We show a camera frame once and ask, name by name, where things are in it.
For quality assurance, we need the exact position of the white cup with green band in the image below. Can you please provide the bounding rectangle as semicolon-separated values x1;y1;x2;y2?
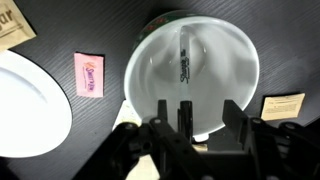
123;9;261;143

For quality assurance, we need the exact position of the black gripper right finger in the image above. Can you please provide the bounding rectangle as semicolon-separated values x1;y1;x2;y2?
222;98;320;180

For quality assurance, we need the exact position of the pink sweetener packet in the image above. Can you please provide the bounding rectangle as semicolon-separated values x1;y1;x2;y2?
73;51;106;99

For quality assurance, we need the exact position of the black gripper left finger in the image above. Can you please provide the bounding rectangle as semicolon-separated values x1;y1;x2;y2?
71;99;214;180

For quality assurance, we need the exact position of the white round flat plate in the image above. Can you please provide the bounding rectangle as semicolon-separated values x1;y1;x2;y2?
0;48;74;159

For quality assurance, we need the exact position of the brown sugar packet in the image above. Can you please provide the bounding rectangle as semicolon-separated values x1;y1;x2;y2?
260;92;307;122
0;0;38;53

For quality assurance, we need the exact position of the grey marker pen black cap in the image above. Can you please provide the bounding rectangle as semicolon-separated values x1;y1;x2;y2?
177;25;195;143

